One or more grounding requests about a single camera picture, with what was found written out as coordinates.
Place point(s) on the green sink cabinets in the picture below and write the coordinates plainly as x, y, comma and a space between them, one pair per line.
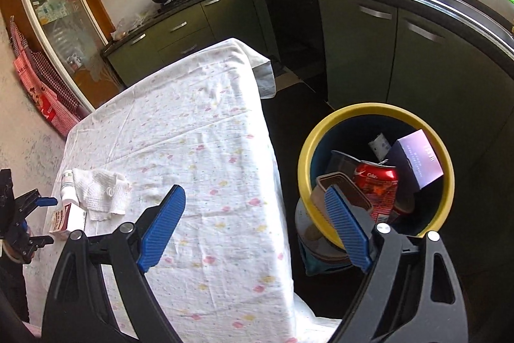
421, 65

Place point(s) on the clear plastic bag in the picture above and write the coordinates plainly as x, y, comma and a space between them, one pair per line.
130, 27

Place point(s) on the white towel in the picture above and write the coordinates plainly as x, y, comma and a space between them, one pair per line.
100, 190

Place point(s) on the white plastic bottle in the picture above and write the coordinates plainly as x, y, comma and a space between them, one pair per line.
67, 186

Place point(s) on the yellow rimmed trash bin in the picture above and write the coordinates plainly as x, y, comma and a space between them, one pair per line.
361, 110

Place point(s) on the purple cardboard box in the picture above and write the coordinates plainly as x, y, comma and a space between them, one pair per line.
421, 158

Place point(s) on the green lower kitchen cabinets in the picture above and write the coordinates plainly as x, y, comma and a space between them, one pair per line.
180, 33

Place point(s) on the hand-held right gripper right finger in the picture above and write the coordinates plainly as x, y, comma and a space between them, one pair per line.
349, 230

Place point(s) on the silver and blue wrapper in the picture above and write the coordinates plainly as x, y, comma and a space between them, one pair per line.
379, 146

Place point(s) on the red and white milk carton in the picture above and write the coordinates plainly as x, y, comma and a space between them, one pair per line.
72, 220

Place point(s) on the glass sliding door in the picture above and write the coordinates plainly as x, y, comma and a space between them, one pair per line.
60, 13

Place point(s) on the red checked apron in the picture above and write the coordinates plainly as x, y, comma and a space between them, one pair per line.
20, 39
48, 106

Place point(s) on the red soda can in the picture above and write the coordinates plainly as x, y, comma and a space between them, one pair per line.
373, 176

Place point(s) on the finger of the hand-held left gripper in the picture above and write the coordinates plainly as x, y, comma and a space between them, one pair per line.
47, 201
38, 241

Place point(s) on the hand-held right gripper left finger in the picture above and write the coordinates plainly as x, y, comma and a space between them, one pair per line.
160, 230

